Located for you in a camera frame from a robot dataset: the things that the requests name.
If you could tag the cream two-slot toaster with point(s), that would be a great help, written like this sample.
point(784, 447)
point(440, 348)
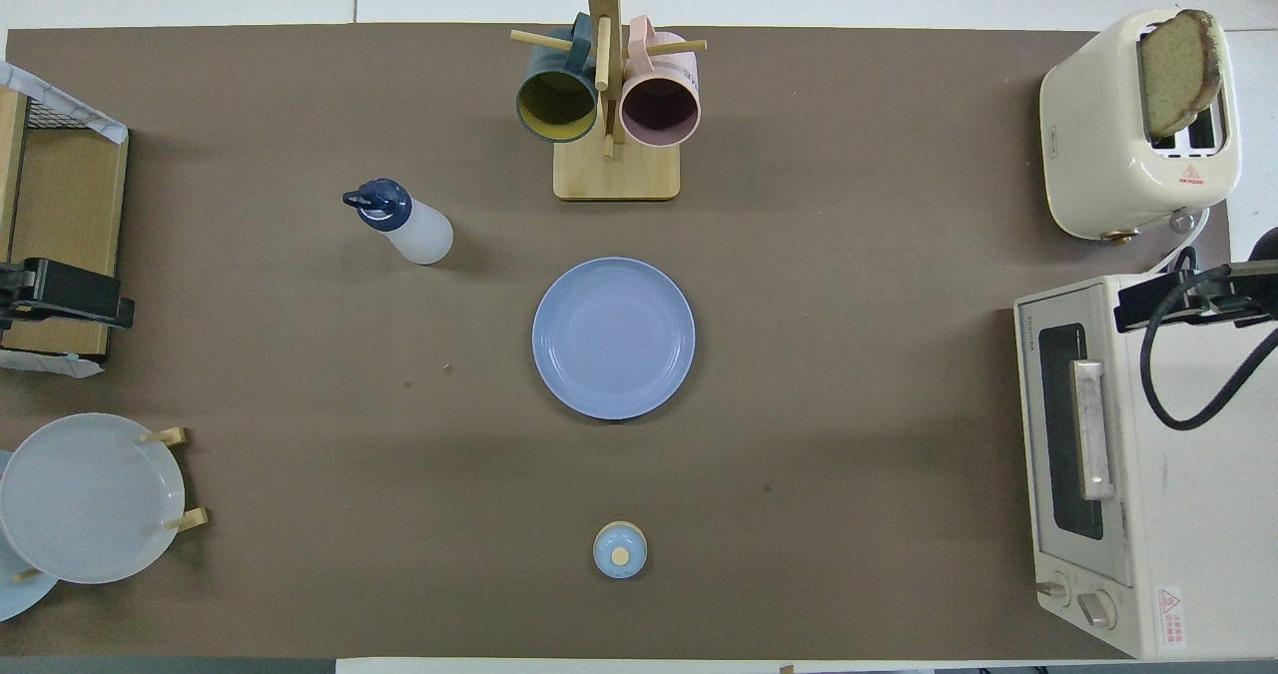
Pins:
point(1093, 135)

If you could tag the grey plate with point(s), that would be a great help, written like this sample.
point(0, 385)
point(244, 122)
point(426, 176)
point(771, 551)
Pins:
point(90, 499)

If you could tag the translucent seasoning bottle blue cap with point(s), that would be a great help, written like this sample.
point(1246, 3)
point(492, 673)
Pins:
point(419, 235)

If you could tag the brown table mat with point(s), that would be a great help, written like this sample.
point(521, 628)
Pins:
point(849, 255)

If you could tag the white toaster oven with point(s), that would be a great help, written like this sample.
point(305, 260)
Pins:
point(1198, 514)

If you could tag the toasted bread slice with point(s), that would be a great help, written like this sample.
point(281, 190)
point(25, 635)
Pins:
point(1178, 75)

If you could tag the white crumpled sheet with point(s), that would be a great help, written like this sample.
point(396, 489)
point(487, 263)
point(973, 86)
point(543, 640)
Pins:
point(40, 362)

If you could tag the wooden mug tree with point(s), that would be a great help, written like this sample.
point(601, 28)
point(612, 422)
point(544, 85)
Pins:
point(616, 175)

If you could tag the blue round plate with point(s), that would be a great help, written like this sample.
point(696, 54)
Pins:
point(614, 339)

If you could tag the wooden plate rack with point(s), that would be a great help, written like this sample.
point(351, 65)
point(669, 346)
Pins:
point(170, 437)

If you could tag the white checked cloth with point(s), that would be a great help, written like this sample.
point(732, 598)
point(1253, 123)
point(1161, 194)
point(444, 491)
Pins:
point(60, 105)

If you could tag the dark teal mug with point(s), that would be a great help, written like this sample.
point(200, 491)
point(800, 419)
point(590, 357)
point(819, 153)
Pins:
point(556, 105)

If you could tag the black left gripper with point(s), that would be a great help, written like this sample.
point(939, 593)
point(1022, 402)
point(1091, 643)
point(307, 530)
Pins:
point(30, 290)

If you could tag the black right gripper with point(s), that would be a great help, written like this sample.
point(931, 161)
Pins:
point(1233, 287)

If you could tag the pink mug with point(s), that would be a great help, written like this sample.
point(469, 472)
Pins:
point(659, 110)

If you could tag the light blue plate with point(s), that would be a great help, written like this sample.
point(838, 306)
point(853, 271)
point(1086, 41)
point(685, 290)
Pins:
point(15, 599)

